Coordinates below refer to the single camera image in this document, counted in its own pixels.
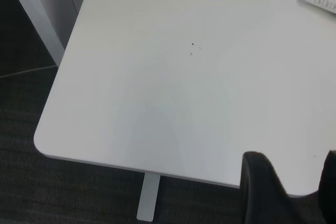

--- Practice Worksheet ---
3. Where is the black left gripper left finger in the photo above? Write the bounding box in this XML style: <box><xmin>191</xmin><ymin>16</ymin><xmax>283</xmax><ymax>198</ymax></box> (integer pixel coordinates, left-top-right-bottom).
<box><xmin>239</xmin><ymin>151</ymin><xmax>300</xmax><ymax>224</ymax></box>

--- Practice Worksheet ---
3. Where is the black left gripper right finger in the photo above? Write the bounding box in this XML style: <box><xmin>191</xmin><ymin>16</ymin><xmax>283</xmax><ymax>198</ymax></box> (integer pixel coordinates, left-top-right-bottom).
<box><xmin>318</xmin><ymin>150</ymin><xmax>336</xmax><ymax>224</ymax></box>

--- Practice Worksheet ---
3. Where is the white metal table leg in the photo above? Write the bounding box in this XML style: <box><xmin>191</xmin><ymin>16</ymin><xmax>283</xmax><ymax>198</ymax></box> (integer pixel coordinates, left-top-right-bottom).
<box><xmin>136</xmin><ymin>173</ymin><xmax>161</xmax><ymax>222</ymax></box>

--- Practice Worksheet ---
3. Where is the white desk side panel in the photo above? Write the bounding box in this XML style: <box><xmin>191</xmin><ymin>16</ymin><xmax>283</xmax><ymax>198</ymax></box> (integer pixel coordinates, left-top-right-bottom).
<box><xmin>5</xmin><ymin>0</ymin><xmax>94</xmax><ymax>65</ymax></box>

